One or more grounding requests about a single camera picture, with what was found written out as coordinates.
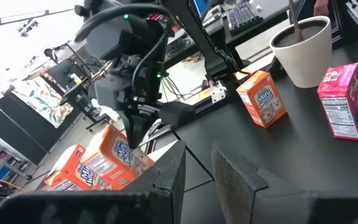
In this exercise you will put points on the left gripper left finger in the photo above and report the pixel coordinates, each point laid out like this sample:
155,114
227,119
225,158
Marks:
89,208

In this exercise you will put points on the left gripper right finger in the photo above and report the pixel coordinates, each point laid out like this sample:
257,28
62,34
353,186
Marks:
259,205

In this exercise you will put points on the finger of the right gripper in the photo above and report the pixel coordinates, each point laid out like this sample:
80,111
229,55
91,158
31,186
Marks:
143,124
130,124

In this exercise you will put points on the orange Mini Wheats cereal box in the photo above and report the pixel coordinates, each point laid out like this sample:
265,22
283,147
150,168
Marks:
67,165
117,161
259,99

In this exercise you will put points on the red Froot Loops cereal box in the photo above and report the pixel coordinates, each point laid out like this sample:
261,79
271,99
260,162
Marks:
343,102

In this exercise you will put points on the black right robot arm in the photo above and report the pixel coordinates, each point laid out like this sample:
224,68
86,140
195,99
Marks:
210,53

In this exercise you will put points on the background robot workstation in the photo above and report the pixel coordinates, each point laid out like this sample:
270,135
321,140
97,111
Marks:
73,93

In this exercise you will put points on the floral print panel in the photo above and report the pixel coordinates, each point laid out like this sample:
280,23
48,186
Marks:
42,102

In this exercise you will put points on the black partition panels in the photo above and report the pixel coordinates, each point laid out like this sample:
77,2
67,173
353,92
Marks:
14,130

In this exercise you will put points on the dark operator desk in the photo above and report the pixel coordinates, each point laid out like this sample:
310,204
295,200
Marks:
250,31

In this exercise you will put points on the black computer keyboard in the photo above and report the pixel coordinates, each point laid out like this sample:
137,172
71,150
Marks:
242,17

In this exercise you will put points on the white plant pot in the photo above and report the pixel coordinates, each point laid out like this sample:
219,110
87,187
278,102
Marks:
303,62

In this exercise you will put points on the person's hand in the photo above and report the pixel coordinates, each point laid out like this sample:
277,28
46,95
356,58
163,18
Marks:
321,7

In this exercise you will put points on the silver metal bracket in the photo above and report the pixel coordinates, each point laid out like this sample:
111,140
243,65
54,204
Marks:
218,92

